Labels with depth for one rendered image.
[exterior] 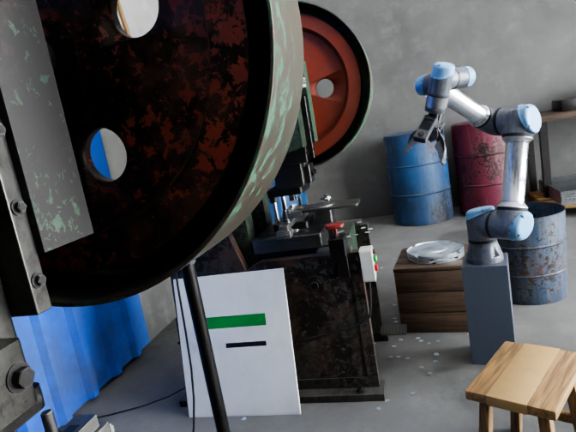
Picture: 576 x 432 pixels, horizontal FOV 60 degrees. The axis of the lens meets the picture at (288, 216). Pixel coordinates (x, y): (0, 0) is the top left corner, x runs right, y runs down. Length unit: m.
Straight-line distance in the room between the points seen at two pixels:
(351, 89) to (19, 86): 2.00
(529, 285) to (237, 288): 1.58
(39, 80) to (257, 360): 1.66
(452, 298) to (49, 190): 2.21
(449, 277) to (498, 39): 3.42
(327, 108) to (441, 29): 3.11
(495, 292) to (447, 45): 3.64
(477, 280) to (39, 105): 1.88
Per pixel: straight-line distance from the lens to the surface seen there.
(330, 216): 2.21
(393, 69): 5.49
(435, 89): 1.84
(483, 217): 2.20
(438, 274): 2.60
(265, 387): 2.20
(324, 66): 2.58
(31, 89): 0.70
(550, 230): 2.90
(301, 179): 2.17
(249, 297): 2.13
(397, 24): 5.54
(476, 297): 2.28
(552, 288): 3.00
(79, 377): 2.71
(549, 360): 1.76
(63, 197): 0.70
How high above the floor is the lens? 1.16
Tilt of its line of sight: 10 degrees down
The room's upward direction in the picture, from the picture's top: 10 degrees counter-clockwise
